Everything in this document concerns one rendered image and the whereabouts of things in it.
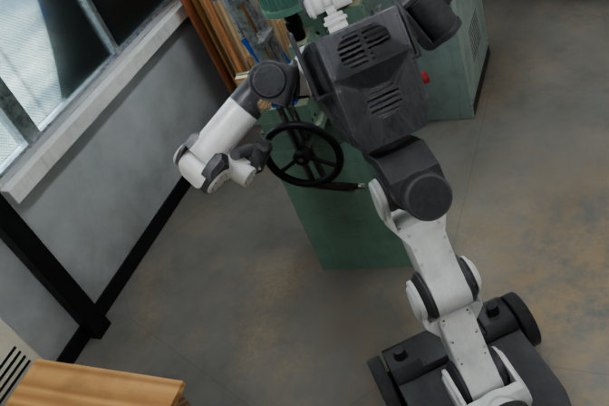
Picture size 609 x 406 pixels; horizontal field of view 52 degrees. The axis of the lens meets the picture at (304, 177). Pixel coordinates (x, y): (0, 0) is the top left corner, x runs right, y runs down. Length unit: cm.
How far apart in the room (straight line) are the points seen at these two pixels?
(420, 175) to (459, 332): 62
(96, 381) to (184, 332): 78
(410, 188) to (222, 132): 47
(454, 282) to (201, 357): 139
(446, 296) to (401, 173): 43
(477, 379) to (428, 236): 49
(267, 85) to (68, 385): 130
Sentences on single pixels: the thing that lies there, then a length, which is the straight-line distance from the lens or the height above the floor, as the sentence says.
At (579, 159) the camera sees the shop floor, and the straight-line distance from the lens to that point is 308.
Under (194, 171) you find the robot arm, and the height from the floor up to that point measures 119.
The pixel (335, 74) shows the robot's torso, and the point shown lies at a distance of 139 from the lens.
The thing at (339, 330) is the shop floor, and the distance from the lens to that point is 262.
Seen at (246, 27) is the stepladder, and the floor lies 85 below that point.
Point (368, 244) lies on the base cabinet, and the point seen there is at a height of 16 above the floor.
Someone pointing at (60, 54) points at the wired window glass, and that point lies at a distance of 321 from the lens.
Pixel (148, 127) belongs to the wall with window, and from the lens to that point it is 349.
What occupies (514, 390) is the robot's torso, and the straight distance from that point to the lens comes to 195.
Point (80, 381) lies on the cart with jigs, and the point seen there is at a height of 53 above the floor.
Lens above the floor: 203
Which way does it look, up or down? 37 degrees down
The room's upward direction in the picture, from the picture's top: 23 degrees counter-clockwise
